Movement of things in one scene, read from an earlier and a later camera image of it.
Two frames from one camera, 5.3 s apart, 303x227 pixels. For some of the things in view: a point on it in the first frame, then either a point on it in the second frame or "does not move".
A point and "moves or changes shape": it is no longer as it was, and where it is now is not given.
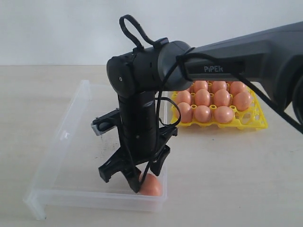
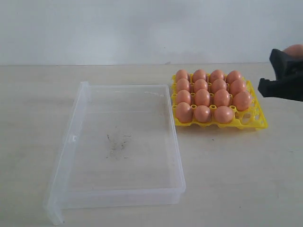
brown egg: (202, 114) does not move
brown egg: (200, 84) does not move
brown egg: (150, 186) moves or changes shape
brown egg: (218, 85) does not move
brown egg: (242, 100) does not move
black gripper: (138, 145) → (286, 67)
